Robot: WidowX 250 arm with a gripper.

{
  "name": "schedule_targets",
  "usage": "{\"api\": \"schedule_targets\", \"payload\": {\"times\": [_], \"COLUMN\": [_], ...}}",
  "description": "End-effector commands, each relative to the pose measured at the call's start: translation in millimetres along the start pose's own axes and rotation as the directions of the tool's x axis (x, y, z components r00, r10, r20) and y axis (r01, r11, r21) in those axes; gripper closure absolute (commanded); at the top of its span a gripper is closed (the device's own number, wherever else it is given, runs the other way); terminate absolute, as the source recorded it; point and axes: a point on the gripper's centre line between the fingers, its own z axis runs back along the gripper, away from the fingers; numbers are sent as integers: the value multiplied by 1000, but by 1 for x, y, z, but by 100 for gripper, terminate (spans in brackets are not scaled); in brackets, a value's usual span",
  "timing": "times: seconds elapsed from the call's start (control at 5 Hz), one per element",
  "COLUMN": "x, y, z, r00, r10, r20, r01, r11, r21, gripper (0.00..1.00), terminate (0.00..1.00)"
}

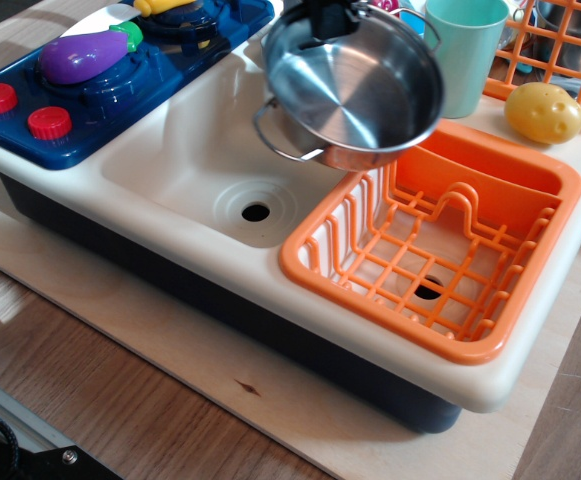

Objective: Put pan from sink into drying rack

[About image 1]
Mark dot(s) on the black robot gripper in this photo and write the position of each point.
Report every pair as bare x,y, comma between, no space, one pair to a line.
333,18

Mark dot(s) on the stainless steel pan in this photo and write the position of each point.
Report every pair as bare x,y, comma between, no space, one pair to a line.
353,103

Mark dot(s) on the cream toy sink unit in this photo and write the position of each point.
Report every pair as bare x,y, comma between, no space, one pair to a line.
191,199

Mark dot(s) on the orange plastic drying rack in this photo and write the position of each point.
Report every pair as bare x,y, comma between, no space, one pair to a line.
441,247

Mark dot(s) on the magenta plastic cup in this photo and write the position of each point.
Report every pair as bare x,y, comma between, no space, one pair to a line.
386,5

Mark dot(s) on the small blue cup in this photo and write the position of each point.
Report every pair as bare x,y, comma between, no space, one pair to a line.
413,21

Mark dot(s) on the teal plastic cup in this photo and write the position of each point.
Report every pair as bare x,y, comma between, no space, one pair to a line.
464,35

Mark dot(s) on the yellow toy vegetable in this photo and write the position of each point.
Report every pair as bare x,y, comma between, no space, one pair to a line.
155,7

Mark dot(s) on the yellow toy potato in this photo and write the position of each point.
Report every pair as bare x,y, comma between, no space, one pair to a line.
543,113

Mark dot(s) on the orange grid basket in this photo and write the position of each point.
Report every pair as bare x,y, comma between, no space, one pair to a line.
542,42

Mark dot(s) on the purple toy eggplant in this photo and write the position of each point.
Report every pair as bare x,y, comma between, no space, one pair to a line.
78,58

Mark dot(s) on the blue toy stove top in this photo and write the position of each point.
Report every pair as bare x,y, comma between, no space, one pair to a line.
178,46

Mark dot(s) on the red stove knob right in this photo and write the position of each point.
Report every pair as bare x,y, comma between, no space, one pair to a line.
49,123

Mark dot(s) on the light wooden base board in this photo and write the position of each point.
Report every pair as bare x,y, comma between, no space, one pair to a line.
156,390

